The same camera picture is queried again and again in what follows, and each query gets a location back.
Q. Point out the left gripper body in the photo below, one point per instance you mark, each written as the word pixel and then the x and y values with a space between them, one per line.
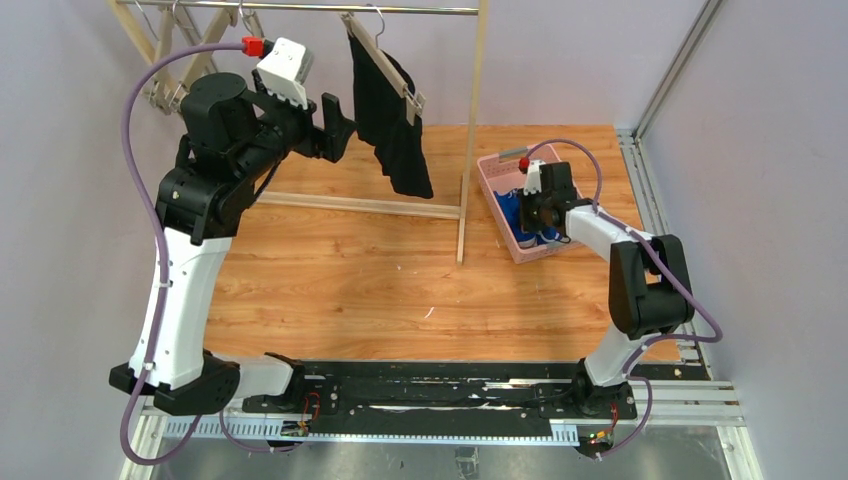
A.
pixel 324 132

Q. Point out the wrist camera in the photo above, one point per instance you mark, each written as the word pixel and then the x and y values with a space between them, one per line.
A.
pixel 532 169
pixel 280 73

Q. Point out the aluminium frame post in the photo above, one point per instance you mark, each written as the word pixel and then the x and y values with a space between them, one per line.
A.
pixel 683 55

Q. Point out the beige clip hanger blue underwear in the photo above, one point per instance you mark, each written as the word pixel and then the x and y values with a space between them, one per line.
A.
pixel 250 19

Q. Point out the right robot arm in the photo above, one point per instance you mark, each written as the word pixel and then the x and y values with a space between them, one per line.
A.
pixel 647 277

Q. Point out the beige clip hanger black underwear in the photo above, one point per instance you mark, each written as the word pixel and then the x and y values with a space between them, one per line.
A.
pixel 414 101

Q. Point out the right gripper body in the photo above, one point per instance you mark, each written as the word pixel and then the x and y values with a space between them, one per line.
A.
pixel 536 211

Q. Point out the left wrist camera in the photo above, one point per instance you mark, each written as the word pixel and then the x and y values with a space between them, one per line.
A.
pixel 280 73

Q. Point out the wooden clothes rack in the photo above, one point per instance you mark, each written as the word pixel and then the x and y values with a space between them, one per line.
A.
pixel 149 26

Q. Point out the beige clip hanger cream underwear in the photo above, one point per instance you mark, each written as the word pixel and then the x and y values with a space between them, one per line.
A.
pixel 201 63

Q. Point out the pink plastic basket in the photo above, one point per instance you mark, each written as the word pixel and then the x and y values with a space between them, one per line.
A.
pixel 500 180

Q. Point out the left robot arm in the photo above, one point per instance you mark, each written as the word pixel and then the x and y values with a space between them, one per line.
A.
pixel 237 134

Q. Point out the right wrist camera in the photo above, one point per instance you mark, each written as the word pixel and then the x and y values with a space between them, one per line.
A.
pixel 532 169

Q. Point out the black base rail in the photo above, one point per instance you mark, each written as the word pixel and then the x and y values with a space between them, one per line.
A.
pixel 447 402

